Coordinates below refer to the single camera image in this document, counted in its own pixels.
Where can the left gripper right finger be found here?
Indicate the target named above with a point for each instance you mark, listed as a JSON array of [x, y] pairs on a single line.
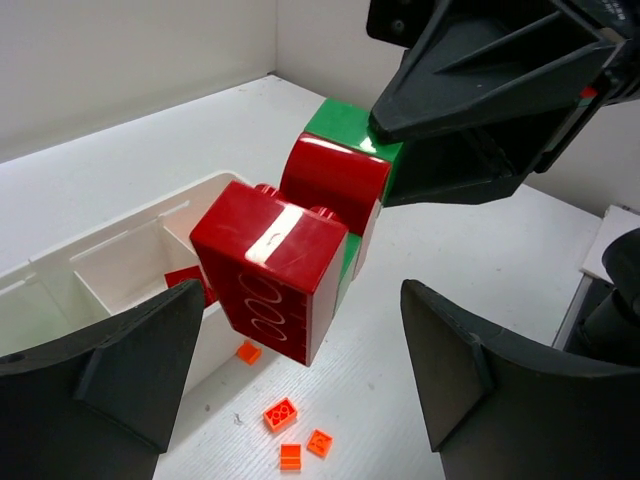
[[498, 405]]

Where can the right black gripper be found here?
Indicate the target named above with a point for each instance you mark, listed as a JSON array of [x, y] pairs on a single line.
[[513, 68]]

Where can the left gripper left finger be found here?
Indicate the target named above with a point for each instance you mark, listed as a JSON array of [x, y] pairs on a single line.
[[101, 402]]

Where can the small green duplo brick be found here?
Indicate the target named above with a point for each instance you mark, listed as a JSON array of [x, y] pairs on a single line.
[[348, 125]]

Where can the red curved duplo brick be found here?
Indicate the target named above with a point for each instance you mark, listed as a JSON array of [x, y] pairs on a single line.
[[348, 182]]

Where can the white three-compartment plastic bin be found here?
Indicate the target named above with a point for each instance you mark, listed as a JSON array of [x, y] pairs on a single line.
[[104, 271]]

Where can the small orange lego brick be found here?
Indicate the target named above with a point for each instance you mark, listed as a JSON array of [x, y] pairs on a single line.
[[319, 443], [290, 457], [280, 415], [248, 352]]

